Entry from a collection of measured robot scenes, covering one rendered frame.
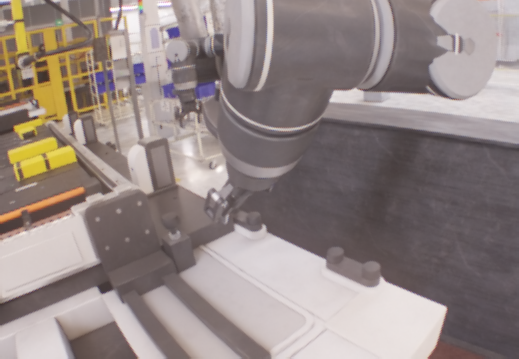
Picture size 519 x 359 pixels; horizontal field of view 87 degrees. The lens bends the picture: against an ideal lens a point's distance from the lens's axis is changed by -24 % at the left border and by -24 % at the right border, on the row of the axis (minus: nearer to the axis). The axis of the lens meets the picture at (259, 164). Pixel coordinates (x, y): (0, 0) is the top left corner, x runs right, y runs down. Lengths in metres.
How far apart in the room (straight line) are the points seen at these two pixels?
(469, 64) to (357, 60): 0.12
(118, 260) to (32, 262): 0.15
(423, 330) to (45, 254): 0.58
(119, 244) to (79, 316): 0.16
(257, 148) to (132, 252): 0.35
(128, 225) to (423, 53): 0.50
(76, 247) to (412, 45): 0.55
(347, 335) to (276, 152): 0.26
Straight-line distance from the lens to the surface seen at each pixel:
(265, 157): 0.35
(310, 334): 0.49
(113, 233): 0.59
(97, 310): 0.66
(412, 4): 0.31
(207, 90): 3.67
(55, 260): 0.61
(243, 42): 0.24
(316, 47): 0.25
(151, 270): 0.59
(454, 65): 0.33
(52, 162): 0.87
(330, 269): 0.57
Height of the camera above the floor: 1.20
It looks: 19 degrees down
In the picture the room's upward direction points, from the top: 7 degrees counter-clockwise
